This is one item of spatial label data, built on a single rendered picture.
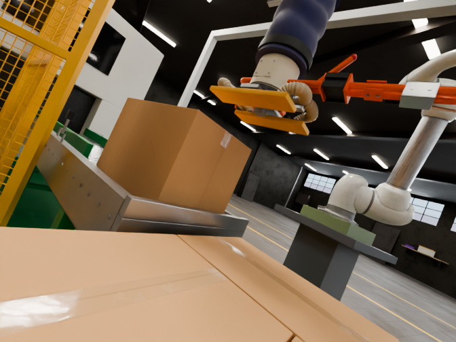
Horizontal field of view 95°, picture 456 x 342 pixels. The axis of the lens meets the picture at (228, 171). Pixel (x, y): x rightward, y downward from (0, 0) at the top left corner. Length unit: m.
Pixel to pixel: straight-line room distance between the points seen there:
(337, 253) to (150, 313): 1.04
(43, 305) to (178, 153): 0.54
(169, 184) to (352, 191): 0.99
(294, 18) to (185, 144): 0.60
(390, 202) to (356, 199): 0.15
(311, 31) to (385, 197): 0.90
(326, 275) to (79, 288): 1.10
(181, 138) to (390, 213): 1.13
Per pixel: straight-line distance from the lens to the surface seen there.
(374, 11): 3.38
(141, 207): 0.66
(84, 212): 0.86
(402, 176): 1.41
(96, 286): 0.40
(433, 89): 0.77
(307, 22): 0.98
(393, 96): 0.81
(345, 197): 1.34
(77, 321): 0.34
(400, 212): 1.42
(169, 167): 0.76
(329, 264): 1.26
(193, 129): 0.77
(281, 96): 0.70
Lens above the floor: 0.76
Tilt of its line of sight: 2 degrees up
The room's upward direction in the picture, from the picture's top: 24 degrees clockwise
